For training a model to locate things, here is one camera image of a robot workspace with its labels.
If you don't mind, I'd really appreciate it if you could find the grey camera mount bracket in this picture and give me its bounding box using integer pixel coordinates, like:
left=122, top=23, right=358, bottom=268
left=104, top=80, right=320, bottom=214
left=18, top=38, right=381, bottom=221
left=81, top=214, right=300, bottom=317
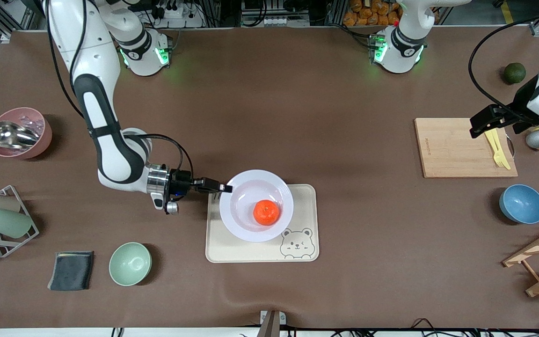
left=256, top=310, right=287, bottom=337

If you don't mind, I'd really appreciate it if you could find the dark grey folded cloth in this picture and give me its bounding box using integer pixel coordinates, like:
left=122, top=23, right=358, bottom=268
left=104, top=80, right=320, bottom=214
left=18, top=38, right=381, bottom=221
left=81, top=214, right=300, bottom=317
left=47, top=251, right=95, bottom=292

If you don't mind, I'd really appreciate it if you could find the white power strip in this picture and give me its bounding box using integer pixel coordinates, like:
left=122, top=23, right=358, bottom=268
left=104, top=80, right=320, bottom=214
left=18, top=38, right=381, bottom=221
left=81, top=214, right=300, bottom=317
left=160, top=0, right=204, bottom=29
left=264, top=16, right=308, bottom=27

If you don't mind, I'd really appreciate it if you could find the pile of orange fruit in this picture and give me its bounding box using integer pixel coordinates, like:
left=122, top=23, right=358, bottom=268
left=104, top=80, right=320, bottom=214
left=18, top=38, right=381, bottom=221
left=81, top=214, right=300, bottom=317
left=343, top=0, right=401, bottom=27

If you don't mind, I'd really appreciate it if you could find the green cup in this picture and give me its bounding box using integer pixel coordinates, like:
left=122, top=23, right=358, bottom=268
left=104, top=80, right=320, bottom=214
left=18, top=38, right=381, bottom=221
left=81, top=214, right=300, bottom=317
left=0, top=208, right=33, bottom=239

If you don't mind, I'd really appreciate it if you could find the wooden cutting board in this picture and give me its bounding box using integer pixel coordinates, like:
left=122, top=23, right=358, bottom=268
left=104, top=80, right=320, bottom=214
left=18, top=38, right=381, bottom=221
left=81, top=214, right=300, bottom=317
left=414, top=117, right=518, bottom=179

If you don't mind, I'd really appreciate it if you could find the white round plate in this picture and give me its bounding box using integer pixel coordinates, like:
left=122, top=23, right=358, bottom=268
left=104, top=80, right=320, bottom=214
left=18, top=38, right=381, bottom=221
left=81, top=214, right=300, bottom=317
left=219, top=169, right=294, bottom=243

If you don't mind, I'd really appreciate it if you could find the dark green avocado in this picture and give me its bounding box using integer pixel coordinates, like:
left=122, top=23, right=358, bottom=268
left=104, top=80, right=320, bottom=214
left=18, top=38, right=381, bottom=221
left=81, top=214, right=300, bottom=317
left=503, top=62, right=527, bottom=85

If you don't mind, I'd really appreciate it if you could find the brown table cloth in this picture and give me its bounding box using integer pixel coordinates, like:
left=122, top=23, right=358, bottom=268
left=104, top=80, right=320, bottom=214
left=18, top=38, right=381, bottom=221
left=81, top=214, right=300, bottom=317
left=0, top=26, right=539, bottom=329

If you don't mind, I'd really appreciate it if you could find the beige bear print tray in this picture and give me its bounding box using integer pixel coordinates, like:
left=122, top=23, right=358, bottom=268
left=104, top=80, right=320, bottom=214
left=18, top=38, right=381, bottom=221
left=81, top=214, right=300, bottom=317
left=205, top=184, right=320, bottom=264

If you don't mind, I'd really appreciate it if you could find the blue bowl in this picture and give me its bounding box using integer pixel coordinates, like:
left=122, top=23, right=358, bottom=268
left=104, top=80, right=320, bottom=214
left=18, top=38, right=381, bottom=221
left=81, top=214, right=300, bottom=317
left=499, top=184, right=539, bottom=225

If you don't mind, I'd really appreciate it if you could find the pink bowl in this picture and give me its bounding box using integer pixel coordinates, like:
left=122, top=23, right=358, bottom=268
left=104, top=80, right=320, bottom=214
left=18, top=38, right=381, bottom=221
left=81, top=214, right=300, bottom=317
left=0, top=108, right=53, bottom=160

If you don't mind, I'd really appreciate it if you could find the wooden dish rack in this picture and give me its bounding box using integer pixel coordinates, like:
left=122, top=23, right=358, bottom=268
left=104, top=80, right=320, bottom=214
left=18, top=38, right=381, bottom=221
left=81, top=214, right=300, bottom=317
left=503, top=220, right=539, bottom=298

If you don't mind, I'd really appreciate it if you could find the grey wire cup rack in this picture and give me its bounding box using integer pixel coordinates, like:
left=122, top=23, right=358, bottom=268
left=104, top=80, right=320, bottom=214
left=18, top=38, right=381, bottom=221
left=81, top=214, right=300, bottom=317
left=0, top=185, right=40, bottom=258

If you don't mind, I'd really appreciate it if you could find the yellow plastic fork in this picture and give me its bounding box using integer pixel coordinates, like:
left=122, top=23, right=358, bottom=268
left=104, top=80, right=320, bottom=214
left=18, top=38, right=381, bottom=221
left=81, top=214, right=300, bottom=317
left=484, top=130, right=506, bottom=168

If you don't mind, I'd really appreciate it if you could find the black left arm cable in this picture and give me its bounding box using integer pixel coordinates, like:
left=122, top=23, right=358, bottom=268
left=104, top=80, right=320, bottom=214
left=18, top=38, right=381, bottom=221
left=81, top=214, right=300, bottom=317
left=468, top=10, right=539, bottom=115

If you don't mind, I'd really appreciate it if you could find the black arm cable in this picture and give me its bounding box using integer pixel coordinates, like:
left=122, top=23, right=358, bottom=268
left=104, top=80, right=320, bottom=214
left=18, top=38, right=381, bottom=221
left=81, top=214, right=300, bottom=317
left=47, top=0, right=194, bottom=183
left=468, top=10, right=539, bottom=115

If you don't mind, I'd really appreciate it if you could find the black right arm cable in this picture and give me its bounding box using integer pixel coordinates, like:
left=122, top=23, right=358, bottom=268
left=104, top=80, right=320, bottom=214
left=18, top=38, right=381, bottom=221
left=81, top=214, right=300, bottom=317
left=47, top=0, right=194, bottom=183

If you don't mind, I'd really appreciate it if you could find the metal scoop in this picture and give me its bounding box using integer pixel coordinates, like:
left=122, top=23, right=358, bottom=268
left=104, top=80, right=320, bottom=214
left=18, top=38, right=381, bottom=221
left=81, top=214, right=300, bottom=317
left=0, top=121, right=41, bottom=150

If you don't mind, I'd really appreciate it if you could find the light green bowl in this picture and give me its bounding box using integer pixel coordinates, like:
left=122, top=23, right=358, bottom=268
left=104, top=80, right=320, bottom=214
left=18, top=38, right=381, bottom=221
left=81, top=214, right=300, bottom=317
left=109, top=242, right=153, bottom=286

